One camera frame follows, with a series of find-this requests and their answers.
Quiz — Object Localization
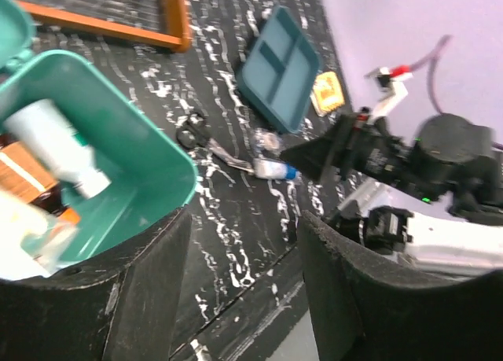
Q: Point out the clear green-banded bottle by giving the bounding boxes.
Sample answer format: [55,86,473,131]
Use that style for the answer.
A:
[4,99,111,199]

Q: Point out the blue white small bottle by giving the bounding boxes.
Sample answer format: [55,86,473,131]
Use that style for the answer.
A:
[253,158,300,180]

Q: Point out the black small scissors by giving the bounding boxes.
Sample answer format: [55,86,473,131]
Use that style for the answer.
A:
[175,111,211,149]

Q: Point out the brown orange-capped medicine bottle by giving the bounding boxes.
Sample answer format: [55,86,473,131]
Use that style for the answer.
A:
[1,133,80,224]

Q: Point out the dark blue divided tray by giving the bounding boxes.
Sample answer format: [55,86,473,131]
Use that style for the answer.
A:
[236,6,321,134]

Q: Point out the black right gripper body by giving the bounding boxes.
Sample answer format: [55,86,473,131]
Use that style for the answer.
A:
[333,112,417,192]

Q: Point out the orange wooden shelf rack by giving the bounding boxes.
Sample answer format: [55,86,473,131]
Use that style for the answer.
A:
[17,0,192,53]

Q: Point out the clear tape roll bag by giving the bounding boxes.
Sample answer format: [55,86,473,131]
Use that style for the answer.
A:
[251,128,284,155]

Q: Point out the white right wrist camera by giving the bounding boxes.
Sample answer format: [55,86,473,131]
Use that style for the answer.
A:
[365,65,413,123]

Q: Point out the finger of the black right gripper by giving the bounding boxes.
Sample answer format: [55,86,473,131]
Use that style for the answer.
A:
[280,122,344,182]

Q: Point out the bag of cotton balls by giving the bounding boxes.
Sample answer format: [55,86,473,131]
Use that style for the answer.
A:
[0,189,79,282]

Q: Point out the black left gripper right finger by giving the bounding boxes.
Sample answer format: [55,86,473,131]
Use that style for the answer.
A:
[297,212,502,360]

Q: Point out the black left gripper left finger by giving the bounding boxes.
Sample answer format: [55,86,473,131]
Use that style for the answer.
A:
[1,208,191,360]

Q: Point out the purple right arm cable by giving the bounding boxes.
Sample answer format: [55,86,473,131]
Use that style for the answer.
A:
[404,34,503,153]

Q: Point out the teal medicine kit box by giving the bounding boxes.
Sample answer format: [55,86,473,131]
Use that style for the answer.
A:
[1,0,197,273]

